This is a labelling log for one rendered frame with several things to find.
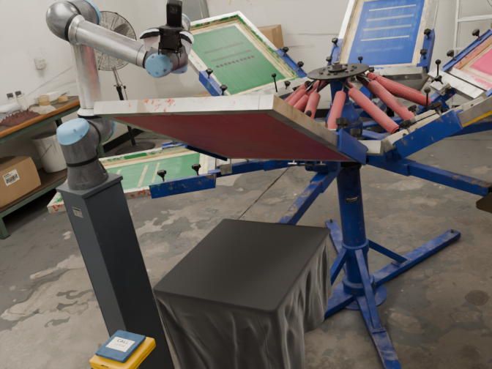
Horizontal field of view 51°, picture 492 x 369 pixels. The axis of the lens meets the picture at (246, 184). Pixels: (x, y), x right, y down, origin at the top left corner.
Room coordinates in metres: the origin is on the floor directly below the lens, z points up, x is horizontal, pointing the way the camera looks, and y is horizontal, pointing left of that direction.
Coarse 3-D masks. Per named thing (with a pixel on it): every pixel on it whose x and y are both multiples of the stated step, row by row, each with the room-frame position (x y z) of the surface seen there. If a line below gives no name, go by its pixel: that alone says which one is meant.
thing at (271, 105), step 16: (224, 96) 1.29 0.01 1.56; (240, 96) 1.26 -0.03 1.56; (256, 96) 1.24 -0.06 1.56; (272, 96) 1.21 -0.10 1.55; (96, 112) 1.50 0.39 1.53; (112, 112) 1.46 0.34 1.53; (128, 112) 1.43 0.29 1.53; (144, 112) 1.40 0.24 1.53; (160, 112) 1.37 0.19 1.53; (176, 112) 1.35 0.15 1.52; (192, 112) 1.33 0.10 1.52; (208, 112) 1.30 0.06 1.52; (224, 112) 1.28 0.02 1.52; (240, 112) 1.26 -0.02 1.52; (256, 112) 1.24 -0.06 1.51; (272, 112) 1.22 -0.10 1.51; (288, 112) 1.27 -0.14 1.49; (144, 128) 1.62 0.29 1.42; (304, 128) 1.35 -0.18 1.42; (320, 128) 1.44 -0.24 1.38; (192, 144) 1.82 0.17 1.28; (336, 144) 1.54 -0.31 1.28; (320, 160) 1.84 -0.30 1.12; (336, 160) 1.80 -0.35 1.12; (352, 160) 1.76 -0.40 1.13
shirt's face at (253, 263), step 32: (224, 224) 1.79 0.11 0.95; (256, 224) 1.74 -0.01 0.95; (288, 224) 1.69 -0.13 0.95; (192, 256) 1.59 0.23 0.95; (224, 256) 1.55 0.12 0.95; (256, 256) 1.51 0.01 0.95; (288, 256) 1.47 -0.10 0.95; (160, 288) 1.42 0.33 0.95; (192, 288) 1.39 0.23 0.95; (224, 288) 1.35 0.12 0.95; (256, 288) 1.32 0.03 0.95
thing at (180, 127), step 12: (132, 120) 1.52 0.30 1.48; (144, 120) 1.50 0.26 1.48; (156, 120) 1.48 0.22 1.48; (168, 120) 1.46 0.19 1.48; (180, 120) 1.44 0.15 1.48; (192, 120) 1.42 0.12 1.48; (168, 132) 1.64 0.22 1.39; (180, 132) 1.61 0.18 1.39; (192, 132) 1.59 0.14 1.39; (204, 132) 1.56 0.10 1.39; (216, 132) 1.54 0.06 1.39; (204, 144) 1.79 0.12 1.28; (216, 144) 1.76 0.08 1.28; (228, 144) 1.73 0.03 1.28; (240, 144) 1.71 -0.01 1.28; (252, 144) 1.68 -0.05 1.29; (228, 156) 2.00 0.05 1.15; (240, 156) 1.96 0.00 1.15; (252, 156) 1.93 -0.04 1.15; (264, 156) 1.89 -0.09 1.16; (276, 156) 1.86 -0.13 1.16
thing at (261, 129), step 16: (224, 128) 1.48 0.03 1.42; (240, 128) 1.45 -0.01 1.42; (256, 128) 1.42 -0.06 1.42; (272, 128) 1.40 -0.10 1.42; (288, 128) 1.37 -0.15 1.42; (256, 144) 1.67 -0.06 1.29; (272, 144) 1.63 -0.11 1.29; (288, 144) 1.60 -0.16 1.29; (304, 144) 1.57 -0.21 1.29; (320, 144) 1.54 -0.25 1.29
